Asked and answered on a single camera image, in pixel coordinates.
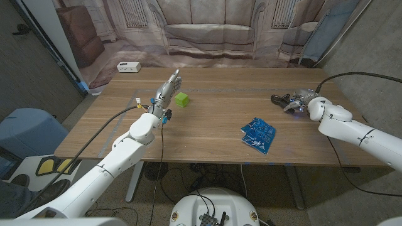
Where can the printed living room backdrop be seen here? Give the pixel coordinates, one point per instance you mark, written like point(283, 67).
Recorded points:
point(207, 31)

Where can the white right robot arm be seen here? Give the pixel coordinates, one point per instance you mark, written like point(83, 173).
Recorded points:
point(351, 128)

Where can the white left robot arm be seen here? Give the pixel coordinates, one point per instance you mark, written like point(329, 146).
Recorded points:
point(125, 153)

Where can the white table leg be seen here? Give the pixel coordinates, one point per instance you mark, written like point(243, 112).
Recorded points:
point(134, 182)
point(295, 188)

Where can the blue folding panel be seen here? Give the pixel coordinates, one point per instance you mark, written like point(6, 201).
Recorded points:
point(329, 31)

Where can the person's dark trouser leg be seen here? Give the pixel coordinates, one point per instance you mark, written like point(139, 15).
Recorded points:
point(12, 197)

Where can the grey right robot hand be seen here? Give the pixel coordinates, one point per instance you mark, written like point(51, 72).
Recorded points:
point(303, 97)

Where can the small white box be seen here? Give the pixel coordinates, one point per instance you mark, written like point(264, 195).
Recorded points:
point(128, 67)

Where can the green cube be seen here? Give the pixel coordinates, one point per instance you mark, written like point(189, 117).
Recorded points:
point(181, 100)

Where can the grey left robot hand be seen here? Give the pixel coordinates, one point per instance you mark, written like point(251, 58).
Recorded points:
point(166, 92)

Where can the black grip strengthener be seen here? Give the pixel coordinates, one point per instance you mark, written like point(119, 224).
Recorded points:
point(279, 100)

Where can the blue gel bag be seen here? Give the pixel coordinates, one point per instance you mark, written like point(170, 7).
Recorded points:
point(259, 135)

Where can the round black floor fan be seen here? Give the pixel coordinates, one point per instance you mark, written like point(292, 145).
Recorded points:
point(156, 171)

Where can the person's black shoe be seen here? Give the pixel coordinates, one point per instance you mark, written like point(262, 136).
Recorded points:
point(56, 187)

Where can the white and yellow board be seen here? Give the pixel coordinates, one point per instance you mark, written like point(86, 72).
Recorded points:
point(50, 166)

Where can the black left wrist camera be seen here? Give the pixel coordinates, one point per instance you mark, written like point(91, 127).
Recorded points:
point(167, 115)

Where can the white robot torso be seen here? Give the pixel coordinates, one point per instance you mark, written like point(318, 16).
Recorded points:
point(213, 204)

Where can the blue-grey bin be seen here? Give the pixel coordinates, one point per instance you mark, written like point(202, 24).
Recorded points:
point(31, 132)

